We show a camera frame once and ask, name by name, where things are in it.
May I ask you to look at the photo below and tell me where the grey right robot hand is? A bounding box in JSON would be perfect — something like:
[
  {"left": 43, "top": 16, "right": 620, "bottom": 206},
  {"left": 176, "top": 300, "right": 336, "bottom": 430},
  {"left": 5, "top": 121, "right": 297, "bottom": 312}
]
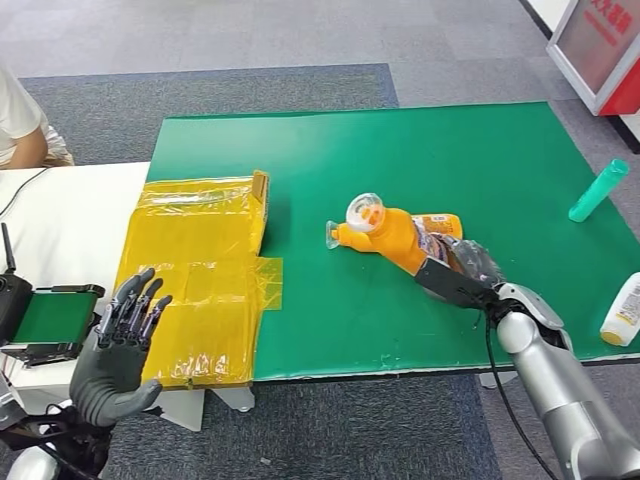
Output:
[{"left": 433, "top": 237, "right": 507, "bottom": 289}]

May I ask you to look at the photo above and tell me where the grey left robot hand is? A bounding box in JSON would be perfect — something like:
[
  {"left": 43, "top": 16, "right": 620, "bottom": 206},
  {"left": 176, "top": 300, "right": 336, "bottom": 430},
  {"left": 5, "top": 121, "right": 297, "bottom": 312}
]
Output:
[{"left": 69, "top": 267, "right": 174, "bottom": 429}]

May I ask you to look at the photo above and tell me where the orange bottle with clear cap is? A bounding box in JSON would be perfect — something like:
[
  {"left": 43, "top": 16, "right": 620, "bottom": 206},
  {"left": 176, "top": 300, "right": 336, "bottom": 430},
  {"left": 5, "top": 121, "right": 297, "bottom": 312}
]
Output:
[
  {"left": 325, "top": 212, "right": 464, "bottom": 253},
  {"left": 345, "top": 192, "right": 454, "bottom": 277}
]

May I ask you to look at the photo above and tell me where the teal green bottle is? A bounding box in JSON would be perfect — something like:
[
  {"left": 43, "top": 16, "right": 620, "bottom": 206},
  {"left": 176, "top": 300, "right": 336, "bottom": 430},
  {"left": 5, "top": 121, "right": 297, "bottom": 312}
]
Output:
[{"left": 568, "top": 158, "right": 630, "bottom": 224}]

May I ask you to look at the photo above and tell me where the white bottle with yellow cap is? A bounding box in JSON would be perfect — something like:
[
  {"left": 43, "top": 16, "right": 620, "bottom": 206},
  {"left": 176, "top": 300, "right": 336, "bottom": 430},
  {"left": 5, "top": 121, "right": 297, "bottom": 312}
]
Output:
[{"left": 599, "top": 271, "right": 640, "bottom": 348}]

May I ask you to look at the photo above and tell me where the small green belt conveyor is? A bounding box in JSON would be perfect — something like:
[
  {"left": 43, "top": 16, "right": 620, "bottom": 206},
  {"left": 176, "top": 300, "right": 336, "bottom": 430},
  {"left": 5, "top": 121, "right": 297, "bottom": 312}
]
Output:
[{"left": 0, "top": 284, "right": 106, "bottom": 369}]

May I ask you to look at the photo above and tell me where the white table foot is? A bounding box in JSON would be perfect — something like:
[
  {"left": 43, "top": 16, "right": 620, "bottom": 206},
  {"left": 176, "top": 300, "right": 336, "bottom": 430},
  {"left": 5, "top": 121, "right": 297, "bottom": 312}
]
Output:
[{"left": 145, "top": 387, "right": 256, "bottom": 433}]

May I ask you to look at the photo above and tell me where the green table mat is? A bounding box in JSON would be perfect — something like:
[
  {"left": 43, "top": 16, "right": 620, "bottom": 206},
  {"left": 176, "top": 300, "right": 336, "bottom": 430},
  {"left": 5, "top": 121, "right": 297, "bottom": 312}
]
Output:
[{"left": 146, "top": 101, "right": 640, "bottom": 383}]

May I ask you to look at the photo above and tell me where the black device with antenna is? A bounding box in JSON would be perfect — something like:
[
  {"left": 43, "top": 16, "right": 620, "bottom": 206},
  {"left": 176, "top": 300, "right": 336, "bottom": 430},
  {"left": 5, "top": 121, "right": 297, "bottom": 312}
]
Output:
[{"left": 0, "top": 223, "right": 33, "bottom": 346}]

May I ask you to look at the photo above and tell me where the yellow taped cardboard box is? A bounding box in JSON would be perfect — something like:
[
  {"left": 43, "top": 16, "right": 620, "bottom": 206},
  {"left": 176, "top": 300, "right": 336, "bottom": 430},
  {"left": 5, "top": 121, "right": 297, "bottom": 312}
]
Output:
[{"left": 112, "top": 170, "right": 284, "bottom": 390}]

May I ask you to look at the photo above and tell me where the red and white sign stand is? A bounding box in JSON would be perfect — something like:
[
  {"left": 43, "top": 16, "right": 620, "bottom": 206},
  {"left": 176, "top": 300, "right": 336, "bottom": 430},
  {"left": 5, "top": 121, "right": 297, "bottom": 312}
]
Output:
[{"left": 546, "top": 0, "right": 640, "bottom": 117}]

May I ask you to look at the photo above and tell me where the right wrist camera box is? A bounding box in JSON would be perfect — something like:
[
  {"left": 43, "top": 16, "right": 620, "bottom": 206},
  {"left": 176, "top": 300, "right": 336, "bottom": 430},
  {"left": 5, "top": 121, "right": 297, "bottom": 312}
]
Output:
[{"left": 414, "top": 256, "right": 501, "bottom": 313}]

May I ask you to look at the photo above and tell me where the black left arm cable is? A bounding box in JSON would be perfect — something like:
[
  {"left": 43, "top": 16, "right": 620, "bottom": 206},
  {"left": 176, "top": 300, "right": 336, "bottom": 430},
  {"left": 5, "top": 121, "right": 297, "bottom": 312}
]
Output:
[{"left": 0, "top": 404, "right": 112, "bottom": 480}]

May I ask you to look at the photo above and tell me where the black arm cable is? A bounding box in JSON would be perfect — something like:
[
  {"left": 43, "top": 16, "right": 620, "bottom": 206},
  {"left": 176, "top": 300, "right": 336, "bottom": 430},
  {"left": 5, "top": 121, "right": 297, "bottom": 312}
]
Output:
[
  {"left": 0, "top": 404, "right": 112, "bottom": 480},
  {"left": 482, "top": 309, "right": 562, "bottom": 480}
]

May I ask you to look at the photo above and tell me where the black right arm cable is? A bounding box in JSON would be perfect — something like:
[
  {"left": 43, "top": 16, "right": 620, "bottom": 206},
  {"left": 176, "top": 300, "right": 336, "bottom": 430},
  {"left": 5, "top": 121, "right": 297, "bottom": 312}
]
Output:
[{"left": 482, "top": 309, "right": 562, "bottom": 480}]

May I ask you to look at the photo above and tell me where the thin black table cable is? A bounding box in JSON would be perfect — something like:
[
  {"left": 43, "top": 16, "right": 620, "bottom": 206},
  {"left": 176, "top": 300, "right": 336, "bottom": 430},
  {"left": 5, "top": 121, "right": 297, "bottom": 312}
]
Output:
[{"left": 0, "top": 166, "right": 49, "bottom": 219}]

